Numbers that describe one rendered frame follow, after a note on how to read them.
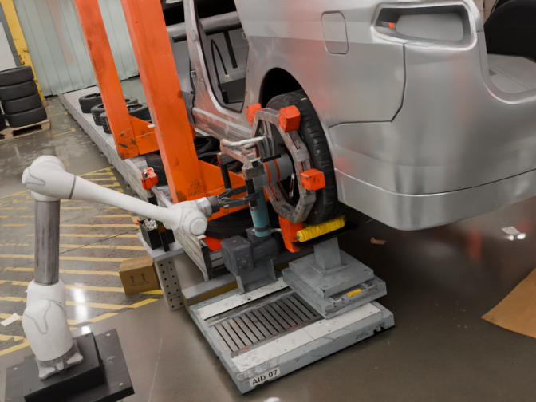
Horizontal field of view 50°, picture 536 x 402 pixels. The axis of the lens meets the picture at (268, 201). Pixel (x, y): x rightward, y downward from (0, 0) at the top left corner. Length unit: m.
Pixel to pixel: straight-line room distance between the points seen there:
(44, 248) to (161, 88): 0.99
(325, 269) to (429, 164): 1.20
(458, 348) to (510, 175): 0.97
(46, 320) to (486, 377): 1.82
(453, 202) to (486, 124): 0.30
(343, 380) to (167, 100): 1.60
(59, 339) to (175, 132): 1.19
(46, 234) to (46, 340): 0.43
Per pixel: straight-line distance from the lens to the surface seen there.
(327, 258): 3.02
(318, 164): 2.54
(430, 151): 1.99
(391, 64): 1.96
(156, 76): 2.98
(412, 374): 2.68
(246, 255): 3.11
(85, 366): 2.53
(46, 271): 2.63
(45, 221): 2.55
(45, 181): 2.33
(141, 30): 2.96
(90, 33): 4.87
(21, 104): 10.78
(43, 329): 2.49
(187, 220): 2.27
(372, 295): 3.01
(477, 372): 2.69
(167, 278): 3.40
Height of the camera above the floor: 1.69
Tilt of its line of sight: 21 degrees down
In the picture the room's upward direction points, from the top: 11 degrees counter-clockwise
